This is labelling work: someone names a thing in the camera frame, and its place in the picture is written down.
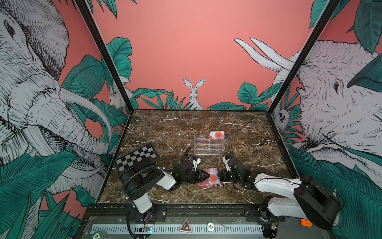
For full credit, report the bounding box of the white red credit card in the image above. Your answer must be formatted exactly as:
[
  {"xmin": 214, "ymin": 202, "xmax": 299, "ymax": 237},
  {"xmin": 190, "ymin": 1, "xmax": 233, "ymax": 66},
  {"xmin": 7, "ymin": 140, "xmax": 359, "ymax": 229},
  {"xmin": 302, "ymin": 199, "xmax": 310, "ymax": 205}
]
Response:
[
  {"xmin": 203, "ymin": 168, "xmax": 221, "ymax": 187},
  {"xmin": 209, "ymin": 131, "xmax": 224, "ymax": 140}
]

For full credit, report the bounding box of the clear acrylic compartment organizer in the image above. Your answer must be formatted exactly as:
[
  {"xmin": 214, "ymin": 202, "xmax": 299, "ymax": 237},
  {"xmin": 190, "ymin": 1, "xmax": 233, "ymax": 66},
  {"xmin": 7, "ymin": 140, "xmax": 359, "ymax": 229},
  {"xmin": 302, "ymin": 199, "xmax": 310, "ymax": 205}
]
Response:
[{"xmin": 194, "ymin": 133, "xmax": 225, "ymax": 155}]

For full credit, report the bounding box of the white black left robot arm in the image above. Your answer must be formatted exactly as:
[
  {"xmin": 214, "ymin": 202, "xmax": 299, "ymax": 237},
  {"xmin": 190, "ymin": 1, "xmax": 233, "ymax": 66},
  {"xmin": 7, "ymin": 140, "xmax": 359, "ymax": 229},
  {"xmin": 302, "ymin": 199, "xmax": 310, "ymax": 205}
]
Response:
[{"xmin": 119, "ymin": 160, "xmax": 210, "ymax": 215}]

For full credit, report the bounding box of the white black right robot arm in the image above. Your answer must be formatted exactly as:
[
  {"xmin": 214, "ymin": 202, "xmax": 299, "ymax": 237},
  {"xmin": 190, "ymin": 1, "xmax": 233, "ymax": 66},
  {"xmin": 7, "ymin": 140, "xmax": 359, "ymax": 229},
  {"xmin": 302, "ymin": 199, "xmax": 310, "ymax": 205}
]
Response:
[{"xmin": 218, "ymin": 155, "xmax": 342, "ymax": 230}]

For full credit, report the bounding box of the round white sticker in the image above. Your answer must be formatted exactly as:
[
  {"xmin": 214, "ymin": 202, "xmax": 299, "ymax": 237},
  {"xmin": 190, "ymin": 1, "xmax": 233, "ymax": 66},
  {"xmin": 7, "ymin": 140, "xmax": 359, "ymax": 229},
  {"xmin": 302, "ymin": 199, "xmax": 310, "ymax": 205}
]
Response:
[{"xmin": 207, "ymin": 222, "xmax": 215, "ymax": 232}]

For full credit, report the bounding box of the red warning triangle sticker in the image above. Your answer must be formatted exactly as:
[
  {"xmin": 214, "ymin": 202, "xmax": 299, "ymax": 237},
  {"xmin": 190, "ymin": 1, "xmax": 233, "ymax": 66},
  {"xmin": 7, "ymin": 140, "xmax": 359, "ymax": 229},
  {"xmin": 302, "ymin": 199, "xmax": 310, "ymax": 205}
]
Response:
[{"xmin": 179, "ymin": 218, "xmax": 192, "ymax": 233}]

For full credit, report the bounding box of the black white checkerboard calibration board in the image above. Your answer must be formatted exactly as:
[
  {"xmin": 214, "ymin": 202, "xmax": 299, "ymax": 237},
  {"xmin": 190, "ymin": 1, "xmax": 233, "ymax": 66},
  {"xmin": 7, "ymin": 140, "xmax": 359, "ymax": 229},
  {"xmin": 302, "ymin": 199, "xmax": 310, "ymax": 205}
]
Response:
[{"xmin": 114, "ymin": 143, "xmax": 159, "ymax": 173}]

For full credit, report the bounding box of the orange small connector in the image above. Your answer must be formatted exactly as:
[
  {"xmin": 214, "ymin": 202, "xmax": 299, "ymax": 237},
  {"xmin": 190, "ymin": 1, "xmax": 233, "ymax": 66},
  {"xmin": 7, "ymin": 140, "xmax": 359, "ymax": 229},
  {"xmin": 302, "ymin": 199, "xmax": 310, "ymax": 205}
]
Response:
[{"xmin": 300, "ymin": 219, "xmax": 312, "ymax": 228}]

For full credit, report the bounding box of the white ventilation grille strip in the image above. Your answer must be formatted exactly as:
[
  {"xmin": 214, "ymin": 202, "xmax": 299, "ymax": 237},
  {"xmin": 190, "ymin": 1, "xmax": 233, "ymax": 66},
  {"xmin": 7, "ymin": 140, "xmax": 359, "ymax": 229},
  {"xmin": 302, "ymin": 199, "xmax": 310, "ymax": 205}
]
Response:
[{"xmin": 90, "ymin": 224, "xmax": 263, "ymax": 235}]

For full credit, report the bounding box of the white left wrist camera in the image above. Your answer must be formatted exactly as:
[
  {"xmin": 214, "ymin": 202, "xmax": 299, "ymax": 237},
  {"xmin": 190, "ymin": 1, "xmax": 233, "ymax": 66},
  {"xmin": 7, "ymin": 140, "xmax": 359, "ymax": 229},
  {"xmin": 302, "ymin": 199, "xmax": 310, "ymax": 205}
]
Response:
[{"xmin": 190, "ymin": 157, "xmax": 201, "ymax": 170}]

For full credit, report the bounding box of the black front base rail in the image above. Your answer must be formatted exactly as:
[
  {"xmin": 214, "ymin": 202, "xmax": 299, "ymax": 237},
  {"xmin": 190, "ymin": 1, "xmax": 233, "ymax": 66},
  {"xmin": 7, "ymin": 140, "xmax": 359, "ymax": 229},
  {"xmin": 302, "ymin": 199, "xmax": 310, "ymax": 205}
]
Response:
[{"xmin": 83, "ymin": 203, "xmax": 266, "ymax": 223}]

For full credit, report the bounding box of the black right corner frame post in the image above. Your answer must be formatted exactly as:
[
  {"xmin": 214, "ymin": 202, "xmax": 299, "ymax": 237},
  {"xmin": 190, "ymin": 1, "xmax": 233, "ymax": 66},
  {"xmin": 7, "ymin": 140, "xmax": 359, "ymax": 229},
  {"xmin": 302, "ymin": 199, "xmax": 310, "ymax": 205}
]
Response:
[{"xmin": 267, "ymin": 0, "xmax": 341, "ymax": 115}]

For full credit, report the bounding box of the black corner frame post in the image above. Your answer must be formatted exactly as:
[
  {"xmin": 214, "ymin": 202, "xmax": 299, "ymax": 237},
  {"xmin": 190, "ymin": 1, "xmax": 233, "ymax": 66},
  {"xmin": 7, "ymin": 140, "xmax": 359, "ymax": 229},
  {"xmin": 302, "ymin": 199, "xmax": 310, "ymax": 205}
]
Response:
[
  {"xmin": 267, "ymin": 0, "xmax": 341, "ymax": 115},
  {"xmin": 75, "ymin": 0, "xmax": 134, "ymax": 114}
]

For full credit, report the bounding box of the black left corner frame post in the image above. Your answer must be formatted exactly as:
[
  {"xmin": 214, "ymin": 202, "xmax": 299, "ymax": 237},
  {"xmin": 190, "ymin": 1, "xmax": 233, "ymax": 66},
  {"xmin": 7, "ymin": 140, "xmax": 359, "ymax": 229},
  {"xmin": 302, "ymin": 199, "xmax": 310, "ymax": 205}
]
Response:
[{"xmin": 75, "ymin": 0, "xmax": 134, "ymax": 114}]

